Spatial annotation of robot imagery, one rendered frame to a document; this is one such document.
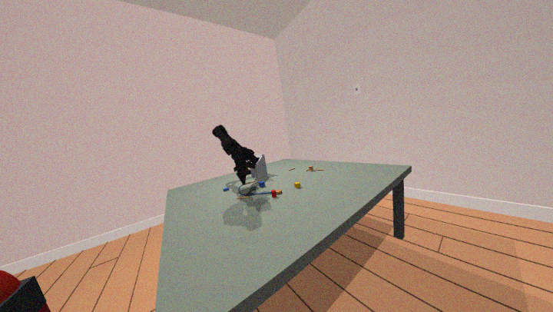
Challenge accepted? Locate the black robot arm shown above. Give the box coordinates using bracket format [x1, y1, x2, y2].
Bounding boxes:
[212, 124, 259, 169]

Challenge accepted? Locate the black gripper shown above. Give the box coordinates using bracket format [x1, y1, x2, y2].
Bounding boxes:
[233, 158, 251, 185]

